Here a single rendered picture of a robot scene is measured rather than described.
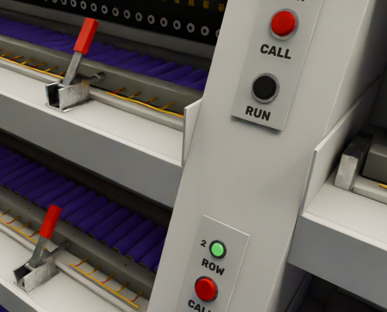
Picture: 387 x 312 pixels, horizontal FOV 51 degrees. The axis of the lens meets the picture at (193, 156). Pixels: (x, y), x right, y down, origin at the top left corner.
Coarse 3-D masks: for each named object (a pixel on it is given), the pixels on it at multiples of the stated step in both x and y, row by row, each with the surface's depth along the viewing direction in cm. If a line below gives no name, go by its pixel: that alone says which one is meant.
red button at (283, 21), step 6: (282, 12) 26; (288, 12) 26; (276, 18) 26; (282, 18) 26; (288, 18) 26; (294, 18) 26; (276, 24) 26; (282, 24) 26; (288, 24) 26; (294, 24) 26; (276, 30) 27; (282, 30) 26; (288, 30) 26; (282, 36) 27
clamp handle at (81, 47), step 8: (88, 24) 39; (96, 24) 39; (80, 32) 39; (88, 32) 39; (80, 40) 39; (88, 40) 39; (80, 48) 39; (88, 48) 40; (80, 56) 39; (72, 64) 39; (72, 72) 39; (64, 80) 39; (72, 80) 39
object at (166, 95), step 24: (0, 48) 51; (24, 48) 49; (48, 48) 49; (48, 72) 45; (96, 72) 44; (120, 72) 43; (120, 96) 41; (144, 96) 41; (168, 96) 40; (192, 96) 38
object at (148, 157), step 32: (0, 0) 67; (128, 32) 54; (0, 96) 42; (32, 96) 42; (32, 128) 41; (64, 128) 38; (96, 128) 36; (128, 128) 37; (160, 128) 37; (192, 128) 31; (96, 160) 37; (128, 160) 35; (160, 160) 33; (160, 192) 34
